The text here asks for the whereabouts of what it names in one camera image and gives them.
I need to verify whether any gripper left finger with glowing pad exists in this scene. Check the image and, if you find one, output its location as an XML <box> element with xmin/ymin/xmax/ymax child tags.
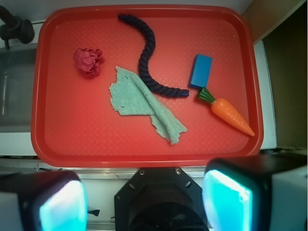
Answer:
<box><xmin>0</xmin><ymin>171</ymin><xmax>88</xmax><ymax>231</ymax></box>

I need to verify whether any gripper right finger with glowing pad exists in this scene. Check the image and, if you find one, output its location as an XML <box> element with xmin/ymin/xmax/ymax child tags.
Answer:
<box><xmin>202</xmin><ymin>154</ymin><xmax>308</xmax><ymax>231</ymax></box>

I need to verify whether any orange toy carrot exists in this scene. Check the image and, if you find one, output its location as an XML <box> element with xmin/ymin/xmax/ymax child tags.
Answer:
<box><xmin>198</xmin><ymin>88</ymin><xmax>255</xmax><ymax>137</ymax></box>

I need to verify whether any red plastic tray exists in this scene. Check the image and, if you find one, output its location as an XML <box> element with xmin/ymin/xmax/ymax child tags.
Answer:
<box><xmin>31</xmin><ymin>5</ymin><xmax>263</xmax><ymax>167</ymax></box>

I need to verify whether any light green woven cloth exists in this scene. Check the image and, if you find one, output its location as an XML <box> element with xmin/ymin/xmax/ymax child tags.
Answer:
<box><xmin>109</xmin><ymin>66</ymin><xmax>187</xmax><ymax>145</ymax></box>

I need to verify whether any blue rectangular block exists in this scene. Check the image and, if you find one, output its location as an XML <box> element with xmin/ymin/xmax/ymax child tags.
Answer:
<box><xmin>189</xmin><ymin>54</ymin><xmax>212</xmax><ymax>89</ymax></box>

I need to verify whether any metal sink basin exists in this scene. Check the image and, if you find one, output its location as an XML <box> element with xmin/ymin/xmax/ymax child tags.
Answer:
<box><xmin>0</xmin><ymin>46</ymin><xmax>37</xmax><ymax>133</ymax></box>

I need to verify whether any crumpled red paper ball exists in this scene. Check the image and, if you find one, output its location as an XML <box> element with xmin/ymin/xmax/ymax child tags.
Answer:
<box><xmin>73</xmin><ymin>48</ymin><xmax>103</xmax><ymax>78</ymax></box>

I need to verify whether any black octagonal mount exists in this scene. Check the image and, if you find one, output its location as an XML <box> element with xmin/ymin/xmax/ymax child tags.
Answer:
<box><xmin>114</xmin><ymin>167</ymin><xmax>209</xmax><ymax>231</ymax></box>

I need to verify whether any dark blue thick rope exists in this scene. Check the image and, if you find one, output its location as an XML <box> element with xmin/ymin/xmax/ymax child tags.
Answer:
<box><xmin>117</xmin><ymin>13</ymin><xmax>190</xmax><ymax>99</ymax></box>

